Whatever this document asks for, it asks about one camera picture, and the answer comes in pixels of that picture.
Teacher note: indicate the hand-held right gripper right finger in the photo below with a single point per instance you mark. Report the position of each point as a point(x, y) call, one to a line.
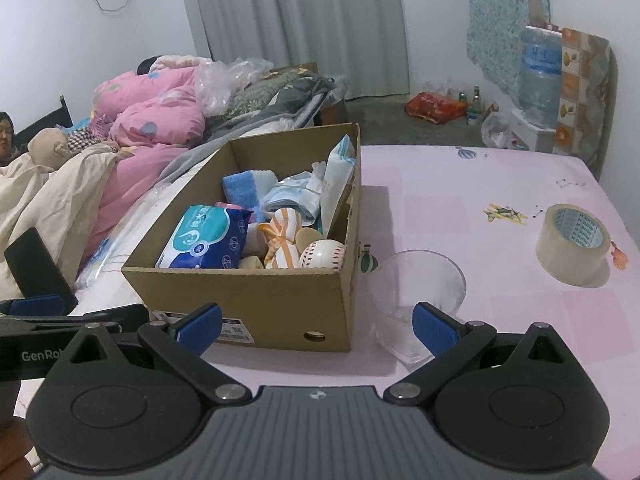
point(435, 327)

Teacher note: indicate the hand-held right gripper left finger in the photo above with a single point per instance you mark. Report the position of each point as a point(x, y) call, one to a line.
point(202, 327)

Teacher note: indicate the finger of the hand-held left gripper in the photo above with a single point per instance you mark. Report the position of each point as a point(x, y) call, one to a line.
point(40, 270)
point(50, 324)

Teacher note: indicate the clear plastic cup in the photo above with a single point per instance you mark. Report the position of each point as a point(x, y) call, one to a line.
point(400, 285)

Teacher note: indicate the brown cardboard box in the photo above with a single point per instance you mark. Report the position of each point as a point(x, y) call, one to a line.
point(280, 305)

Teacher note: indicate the blue and white tissue pack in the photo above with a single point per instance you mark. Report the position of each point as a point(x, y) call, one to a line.
point(205, 235)

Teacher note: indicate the white soft ball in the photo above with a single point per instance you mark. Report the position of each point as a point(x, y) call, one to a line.
point(322, 255)

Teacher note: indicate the blue and white towel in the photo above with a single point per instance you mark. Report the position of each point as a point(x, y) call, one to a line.
point(245, 185)

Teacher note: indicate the bundle of blue face masks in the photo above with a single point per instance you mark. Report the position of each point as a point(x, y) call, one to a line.
point(290, 197)

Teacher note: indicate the white wipes packet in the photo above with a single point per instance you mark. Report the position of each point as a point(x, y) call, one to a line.
point(335, 185)

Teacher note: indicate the person's left hand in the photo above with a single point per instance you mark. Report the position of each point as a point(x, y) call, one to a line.
point(15, 450)

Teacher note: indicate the beige blanket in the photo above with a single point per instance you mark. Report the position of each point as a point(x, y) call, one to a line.
point(50, 200)

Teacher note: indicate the checkered cloth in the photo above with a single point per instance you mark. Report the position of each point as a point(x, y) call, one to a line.
point(80, 140)

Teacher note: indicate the clear packing tape roll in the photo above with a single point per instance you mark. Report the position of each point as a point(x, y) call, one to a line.
point(565, 260)

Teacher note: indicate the pink printed tablecloth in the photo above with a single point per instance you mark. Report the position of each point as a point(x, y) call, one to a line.
point(475, 185)

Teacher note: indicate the black chair back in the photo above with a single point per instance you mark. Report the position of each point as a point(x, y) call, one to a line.
point(50, 120)

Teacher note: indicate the pink quilt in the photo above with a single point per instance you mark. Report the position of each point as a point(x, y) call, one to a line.
point(150, 125)

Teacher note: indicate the white plastic bag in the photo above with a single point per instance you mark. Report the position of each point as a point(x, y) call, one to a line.
point(495, 130)

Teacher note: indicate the white water dispenser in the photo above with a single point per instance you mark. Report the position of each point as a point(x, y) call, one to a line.
point(537, 137)

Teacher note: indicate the red snack bag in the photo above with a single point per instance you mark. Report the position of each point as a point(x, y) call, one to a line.
point(435, 106)

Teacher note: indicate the glass bottle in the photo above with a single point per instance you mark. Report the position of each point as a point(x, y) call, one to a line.
point(476, 100)

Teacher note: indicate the brown cardboard carton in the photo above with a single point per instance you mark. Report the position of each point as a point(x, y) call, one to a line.
point(332, 112)

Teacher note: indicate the grey floral blanket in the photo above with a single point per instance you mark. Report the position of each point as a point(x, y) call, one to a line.
point(270, 95)

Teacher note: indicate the clear plastic bag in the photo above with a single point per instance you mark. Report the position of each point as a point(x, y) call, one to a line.
point(220, 85)

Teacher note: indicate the blue water jug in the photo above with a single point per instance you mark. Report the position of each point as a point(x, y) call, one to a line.
point(540, 75)

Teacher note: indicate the blue floral hanging cloth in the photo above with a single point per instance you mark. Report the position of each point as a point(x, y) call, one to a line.
point(495, 20)

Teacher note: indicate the white curtain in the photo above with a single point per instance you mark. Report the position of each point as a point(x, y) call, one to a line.
point(300, 20)

